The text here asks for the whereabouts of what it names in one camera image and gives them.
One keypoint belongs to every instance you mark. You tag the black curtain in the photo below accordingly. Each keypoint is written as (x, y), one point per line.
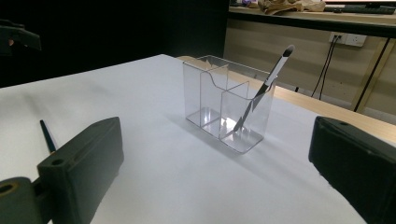
(124, 28)

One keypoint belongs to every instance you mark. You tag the black keyboard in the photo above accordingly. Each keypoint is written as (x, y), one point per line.
(364, 10)

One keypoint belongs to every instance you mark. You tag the small purple item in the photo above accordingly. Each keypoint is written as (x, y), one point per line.
(249, 2)

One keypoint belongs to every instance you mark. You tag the white wall socket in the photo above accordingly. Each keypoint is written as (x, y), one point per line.
(353, 39)

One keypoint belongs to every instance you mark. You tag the beige cloth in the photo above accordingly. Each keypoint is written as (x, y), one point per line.
(286, 6)

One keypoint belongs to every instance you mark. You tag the thin grey makeup brush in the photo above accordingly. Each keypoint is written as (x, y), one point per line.
(277, 70)

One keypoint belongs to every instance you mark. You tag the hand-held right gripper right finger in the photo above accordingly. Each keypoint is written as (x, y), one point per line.
(358, 168)

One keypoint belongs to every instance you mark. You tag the background desk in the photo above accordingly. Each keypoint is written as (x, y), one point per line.
(311, 23)

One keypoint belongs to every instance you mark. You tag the clear acrylic organizer box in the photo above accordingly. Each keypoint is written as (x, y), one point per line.
(211, 105)

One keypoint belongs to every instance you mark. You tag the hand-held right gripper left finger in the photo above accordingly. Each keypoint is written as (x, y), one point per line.
(84, 168)

